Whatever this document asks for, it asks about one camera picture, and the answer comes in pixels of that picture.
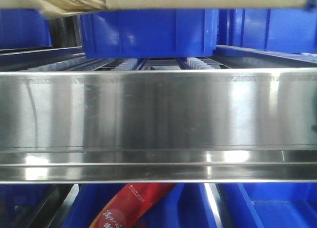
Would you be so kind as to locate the brown cardboard carton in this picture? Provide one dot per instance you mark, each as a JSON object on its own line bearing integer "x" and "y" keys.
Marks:
{"x": 57, "y": 8}

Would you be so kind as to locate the steel shelf front beam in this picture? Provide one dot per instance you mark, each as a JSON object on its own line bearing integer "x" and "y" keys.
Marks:
{"x": 223, "y": 125}

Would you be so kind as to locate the blue bin centre upper shelf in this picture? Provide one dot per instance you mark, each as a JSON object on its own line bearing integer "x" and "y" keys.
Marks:
{"x": 150, "y": 33}

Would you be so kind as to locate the blue bin shelf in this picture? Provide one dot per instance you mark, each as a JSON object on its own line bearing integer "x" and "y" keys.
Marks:
{"x": 150, "y": 33}
{"x": 277, "y": 30}
{"x": 250, "y": 205}

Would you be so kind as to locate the blue bin lower shelf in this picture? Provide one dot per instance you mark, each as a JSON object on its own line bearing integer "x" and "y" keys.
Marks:
{"x": 250, "y": 205}

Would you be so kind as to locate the blue bin right upper shelf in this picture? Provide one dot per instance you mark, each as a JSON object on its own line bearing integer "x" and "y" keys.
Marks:
{"x": 277, "y": 30}

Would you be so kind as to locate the red snack packet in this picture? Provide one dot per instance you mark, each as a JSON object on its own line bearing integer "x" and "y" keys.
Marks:
{"x": 129, "y": 204}

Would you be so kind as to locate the blue plastic bin left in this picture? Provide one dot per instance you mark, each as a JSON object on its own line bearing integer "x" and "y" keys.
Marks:
{"x": 23, "y": 28}

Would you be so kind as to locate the white roller track rail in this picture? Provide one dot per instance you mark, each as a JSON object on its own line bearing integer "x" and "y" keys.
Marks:
{"x": 195, "y": 63}

